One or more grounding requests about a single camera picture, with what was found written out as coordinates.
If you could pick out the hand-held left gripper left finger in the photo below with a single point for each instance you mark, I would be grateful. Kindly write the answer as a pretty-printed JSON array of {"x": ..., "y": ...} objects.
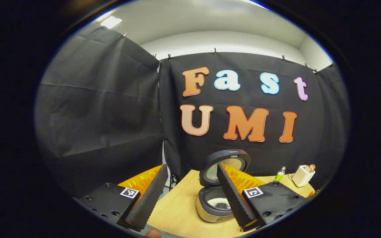
[{"x": 147, "y": 198}]

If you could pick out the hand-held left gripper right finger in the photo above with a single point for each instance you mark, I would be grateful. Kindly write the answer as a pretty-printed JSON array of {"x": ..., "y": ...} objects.
[{"x": 233, "y": 198}]

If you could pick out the white rice grains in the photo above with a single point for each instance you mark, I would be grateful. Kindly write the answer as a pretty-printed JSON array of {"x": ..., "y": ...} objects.
[{"x": 214, "y": 201}]

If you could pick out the dark grey rice cooker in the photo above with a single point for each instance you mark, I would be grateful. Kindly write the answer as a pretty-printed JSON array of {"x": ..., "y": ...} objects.
[{"x": 207, "y": 213}]

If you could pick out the black backdrop stand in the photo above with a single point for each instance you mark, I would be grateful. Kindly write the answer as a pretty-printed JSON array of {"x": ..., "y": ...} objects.
[{"x": 172, "y": 181}]

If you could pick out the green label plastic bottle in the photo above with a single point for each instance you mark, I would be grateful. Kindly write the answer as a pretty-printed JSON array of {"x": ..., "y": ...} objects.
[{"x": 279, "y": 176}]

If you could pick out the white toaster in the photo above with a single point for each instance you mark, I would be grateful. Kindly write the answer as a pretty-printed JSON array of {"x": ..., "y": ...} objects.
[{"x": 301, "y": 178}]

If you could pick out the toasted bread slice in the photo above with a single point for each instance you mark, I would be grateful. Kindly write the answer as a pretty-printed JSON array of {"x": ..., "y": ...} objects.
[
  {"x": 312, "y": 167},
  {"x": 307, "y": 169}
]

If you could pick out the ceiling light panel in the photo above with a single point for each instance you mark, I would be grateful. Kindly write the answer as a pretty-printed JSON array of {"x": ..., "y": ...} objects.
[{"x": 111, "y": 22}]

